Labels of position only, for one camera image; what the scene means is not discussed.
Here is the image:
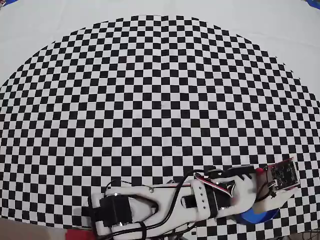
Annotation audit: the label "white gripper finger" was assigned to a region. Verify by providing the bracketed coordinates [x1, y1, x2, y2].
[279, 186, 299, 205]

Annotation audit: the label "blue round box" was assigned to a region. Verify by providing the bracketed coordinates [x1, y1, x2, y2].
[235, 207, 282, 226]

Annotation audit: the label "red white servo wires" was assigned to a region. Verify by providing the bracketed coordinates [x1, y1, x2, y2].
[194, 171, 237, 199]

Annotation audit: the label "red flat object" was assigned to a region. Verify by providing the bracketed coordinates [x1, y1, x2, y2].
[65, 229, 96, 240]

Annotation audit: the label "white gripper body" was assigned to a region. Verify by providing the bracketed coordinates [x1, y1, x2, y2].
[252, 190, 283, 215]

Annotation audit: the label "black camera cable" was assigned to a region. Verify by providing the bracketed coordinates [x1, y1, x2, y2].
[82, 169, 276, 238]

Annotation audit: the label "black white checkered mat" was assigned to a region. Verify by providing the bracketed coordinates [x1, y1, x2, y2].
[0, 0, 320, 238]

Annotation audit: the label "gripper camera circuit board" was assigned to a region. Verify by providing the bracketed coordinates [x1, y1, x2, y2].
[265, 156, 301, 190]

